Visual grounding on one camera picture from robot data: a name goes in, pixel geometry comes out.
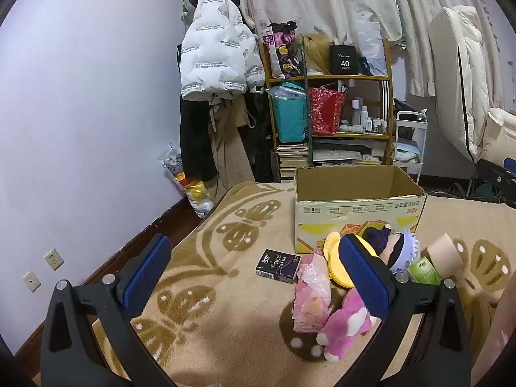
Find white-haired plush doll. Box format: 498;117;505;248
363;226;422;275

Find stack of books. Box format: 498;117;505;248
276;142;311;180

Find pile of papers and books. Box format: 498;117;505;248
312;139;388;166

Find teal shopping bag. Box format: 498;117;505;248
268;83;309;144

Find cardboard box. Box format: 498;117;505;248
293;164;428;256

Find black square box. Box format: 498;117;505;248
330;44;360;75

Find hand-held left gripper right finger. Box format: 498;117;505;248
338;233;472;387

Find white wall socket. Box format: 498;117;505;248
22;271;42;292
44;249;65;272

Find pink tissue packet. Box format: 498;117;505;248
291;252;333;333

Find black hanging coat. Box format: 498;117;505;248
242;89;279;183

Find beige paper roll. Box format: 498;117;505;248
426;233;460;281

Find beige hanging trousers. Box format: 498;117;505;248
205;97;254;198

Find plastic bag of toys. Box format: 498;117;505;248
161;143;214;218

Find cream padded office chair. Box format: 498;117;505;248
427;6;516;204

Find yellow plush toy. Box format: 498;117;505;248
322;232;380;289

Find black tissue packet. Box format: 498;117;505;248
255;249;302;283

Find black hanging garment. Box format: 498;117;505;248
179;97;218;182

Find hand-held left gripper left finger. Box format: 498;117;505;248
40;233;178;387

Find group of cosmetic bottles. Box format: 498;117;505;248
351;97;390;134

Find white trolley cart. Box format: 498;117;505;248
392;109;428;186

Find green tissue packet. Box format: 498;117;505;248
407;256;443;287

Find blonde wig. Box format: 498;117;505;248
298;34;333;75

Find red patterned bag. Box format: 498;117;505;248
308;86;347;135

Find white floral curtain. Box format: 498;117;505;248
234;0;504;107

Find white puffer jacket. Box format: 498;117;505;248
179;0;266;101

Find clear plastic bag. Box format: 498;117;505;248
355;20;388;76

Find purple black printed bag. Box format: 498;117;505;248
262;21;302;79

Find pink plush toy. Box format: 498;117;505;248
316;286;382;362

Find wooden shelf rack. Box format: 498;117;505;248
258;38;393;182

